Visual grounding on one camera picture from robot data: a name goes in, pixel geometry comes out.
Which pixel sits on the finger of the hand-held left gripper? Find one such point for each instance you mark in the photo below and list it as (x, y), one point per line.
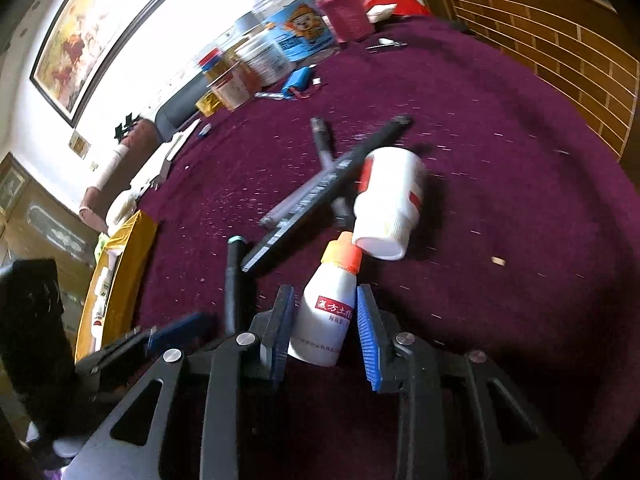
(180, 331)

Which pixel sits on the orange label jar gold lid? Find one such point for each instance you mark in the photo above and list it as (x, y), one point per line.
(231, 89)

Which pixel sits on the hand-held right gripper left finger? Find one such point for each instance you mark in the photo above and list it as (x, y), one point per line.
(279, 340)

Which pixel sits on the yellow taped cardboard box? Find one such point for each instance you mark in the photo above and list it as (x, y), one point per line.
(127, 270)

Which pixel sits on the purple velvet tablecloth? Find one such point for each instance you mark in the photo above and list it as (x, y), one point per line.
(500, 185)

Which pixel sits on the black leather sofa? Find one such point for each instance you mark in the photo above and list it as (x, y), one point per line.
(180, 105)

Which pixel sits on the pink water bottle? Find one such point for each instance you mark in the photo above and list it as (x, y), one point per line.
(340, 5)

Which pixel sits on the dark wooden sideboard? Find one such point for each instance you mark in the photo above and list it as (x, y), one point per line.
(45, 225)

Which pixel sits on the stack of coloured tape rolls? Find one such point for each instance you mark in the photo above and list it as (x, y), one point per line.
(215, 64)

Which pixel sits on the framed wall painting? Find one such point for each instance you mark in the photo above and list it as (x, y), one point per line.
(105, 25)

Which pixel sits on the clear jar blue label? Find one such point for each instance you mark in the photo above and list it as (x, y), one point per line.
(295, 15)

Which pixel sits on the yellow tape roll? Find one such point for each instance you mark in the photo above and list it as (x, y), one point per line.
(207, 105)

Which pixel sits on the small gold wall frame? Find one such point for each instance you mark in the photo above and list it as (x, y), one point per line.
(80, 144)

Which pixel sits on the black ruler bar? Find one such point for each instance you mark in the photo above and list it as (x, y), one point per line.
(320, 185)

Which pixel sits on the metal nail clipper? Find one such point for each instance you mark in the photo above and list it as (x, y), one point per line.
(386, 46)

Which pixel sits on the white charger adapter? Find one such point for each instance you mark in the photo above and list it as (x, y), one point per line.
(150, 175)

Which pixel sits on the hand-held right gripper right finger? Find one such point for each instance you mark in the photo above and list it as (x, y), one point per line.
(369, 345)

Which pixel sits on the black marker teal cap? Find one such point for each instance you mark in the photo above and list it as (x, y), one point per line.
(234, 285)

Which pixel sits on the white paper sheets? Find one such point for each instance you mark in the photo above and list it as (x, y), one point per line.
(182, 137)

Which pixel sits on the white plastic jar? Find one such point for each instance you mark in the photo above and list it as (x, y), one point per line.
(265, 60)

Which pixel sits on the white pill bottle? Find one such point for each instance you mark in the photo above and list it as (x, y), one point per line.
(390, 195)

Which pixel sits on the black gel pen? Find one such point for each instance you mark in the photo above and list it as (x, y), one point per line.
(322, 142)

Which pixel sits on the wooden panelled cabinet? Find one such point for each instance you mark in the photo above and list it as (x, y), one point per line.
(550, 35)

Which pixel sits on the white silver pen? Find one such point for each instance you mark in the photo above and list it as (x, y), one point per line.
(269, 95)

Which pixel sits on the white bottle orange cap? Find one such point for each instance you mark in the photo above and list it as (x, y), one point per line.
(325, 310)

